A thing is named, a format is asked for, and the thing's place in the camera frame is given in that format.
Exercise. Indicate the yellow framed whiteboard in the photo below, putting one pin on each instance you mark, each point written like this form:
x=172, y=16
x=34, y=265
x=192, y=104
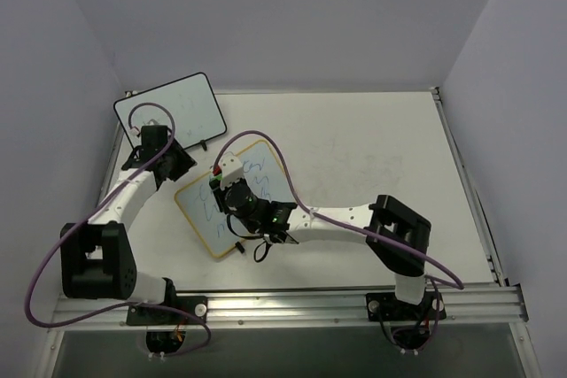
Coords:
x=211, y=214

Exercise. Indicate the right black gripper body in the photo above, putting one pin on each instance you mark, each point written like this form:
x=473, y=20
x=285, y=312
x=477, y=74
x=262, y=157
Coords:
x=219, y=200

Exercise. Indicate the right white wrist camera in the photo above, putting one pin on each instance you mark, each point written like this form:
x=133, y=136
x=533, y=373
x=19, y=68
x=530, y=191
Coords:
x=228, y=170

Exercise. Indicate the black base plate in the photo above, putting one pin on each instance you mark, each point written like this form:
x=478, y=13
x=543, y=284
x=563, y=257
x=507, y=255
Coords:
x=385, y=306
x=184, y=310

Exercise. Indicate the black framed whiteboard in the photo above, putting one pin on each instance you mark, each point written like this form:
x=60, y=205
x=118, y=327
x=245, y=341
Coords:
x=188, y=103

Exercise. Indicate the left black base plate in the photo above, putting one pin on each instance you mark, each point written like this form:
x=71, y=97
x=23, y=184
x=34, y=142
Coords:
x=184, y=310

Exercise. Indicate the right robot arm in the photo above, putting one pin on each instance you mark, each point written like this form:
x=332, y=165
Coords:
x=395, y=233

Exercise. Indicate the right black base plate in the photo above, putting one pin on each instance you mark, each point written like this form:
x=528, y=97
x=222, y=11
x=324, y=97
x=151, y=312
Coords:
x=385, y=306

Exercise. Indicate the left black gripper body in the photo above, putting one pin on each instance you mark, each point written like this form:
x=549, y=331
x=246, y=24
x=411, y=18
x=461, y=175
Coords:
x=134, y=158

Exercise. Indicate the aluminium mounting rail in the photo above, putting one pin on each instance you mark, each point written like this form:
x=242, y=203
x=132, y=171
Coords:
x=344, y=307

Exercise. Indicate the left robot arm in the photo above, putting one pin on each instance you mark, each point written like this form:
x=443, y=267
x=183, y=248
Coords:
x=97, y=261

